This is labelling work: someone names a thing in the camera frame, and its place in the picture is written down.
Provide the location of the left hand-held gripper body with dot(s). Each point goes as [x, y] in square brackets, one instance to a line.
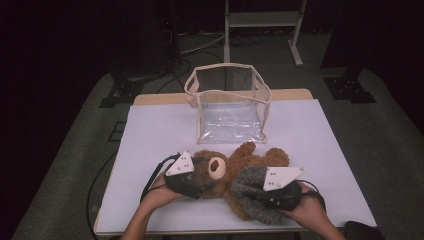
[181, 180]

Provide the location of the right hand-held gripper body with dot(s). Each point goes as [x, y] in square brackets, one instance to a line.
[283, 196]

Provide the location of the grey knitted toy sweater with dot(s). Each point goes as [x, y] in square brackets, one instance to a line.
[250, 186]

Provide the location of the brown teddy bear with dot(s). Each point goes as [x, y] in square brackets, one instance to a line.
[240, 160]

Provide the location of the person's right hand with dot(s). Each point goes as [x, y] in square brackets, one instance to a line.
[310, 206]

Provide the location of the person's left hand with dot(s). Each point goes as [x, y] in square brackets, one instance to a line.
[156, 196]

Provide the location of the clear plastic bag beige trim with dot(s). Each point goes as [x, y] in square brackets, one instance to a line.
[230, 113]

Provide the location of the wooden table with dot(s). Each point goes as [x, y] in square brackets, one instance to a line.
[160, 98]

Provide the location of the dark floor outlet plate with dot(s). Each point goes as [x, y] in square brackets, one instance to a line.
[117, 131]

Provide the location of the person's dark trousers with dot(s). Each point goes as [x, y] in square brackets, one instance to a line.
[363, 231]

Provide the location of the black stand base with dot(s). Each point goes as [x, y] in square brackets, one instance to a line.
[123, 91]
[348, 88]

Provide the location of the white metal stand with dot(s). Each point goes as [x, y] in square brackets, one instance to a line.
[263, 18]

